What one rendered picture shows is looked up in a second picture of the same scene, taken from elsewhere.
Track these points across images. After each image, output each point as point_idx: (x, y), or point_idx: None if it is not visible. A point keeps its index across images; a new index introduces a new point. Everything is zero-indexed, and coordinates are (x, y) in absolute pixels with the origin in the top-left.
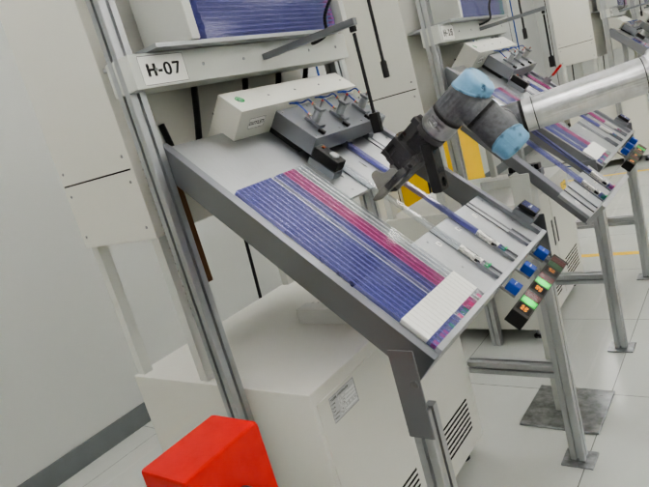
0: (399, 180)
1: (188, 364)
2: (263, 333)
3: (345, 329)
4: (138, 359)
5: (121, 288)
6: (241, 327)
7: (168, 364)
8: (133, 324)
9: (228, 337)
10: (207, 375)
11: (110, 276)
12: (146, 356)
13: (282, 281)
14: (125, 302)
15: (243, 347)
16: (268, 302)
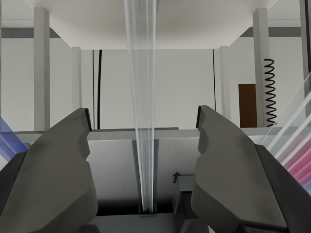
0: (277, 208)
1: (223, 33)
2: (177, 16)
3: None
4: (228, 56)
5: (225, 101)
6: (161, 35)
7: (217, 42)
8: (224, 77)
9: (180, 34)
10: (266, 13)
11: (229, 111)
12: (223, 55)
13: (81, 52)
14: (226, 92)
15: (203, 16)
16: (115, 42)
